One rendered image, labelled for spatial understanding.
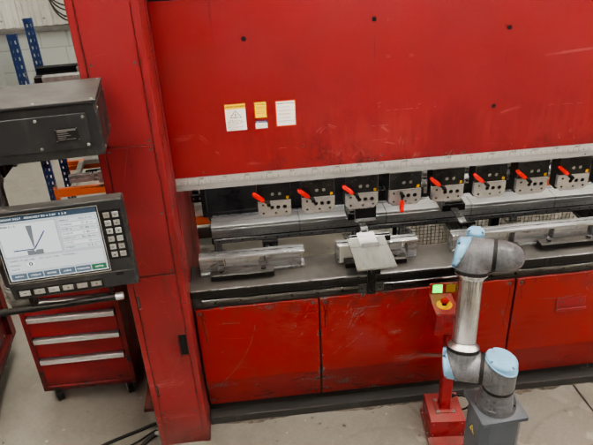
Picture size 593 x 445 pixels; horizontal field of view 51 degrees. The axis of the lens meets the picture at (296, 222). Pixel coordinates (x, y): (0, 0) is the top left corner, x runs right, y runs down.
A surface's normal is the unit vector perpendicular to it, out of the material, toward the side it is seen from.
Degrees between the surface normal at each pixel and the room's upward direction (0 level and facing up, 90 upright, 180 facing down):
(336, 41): 90
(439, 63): 90
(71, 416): 0
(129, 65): 90
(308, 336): 90
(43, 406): 0
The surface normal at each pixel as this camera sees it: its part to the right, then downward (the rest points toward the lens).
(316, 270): -0.04, -0.87
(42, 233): 0.18, 0.48
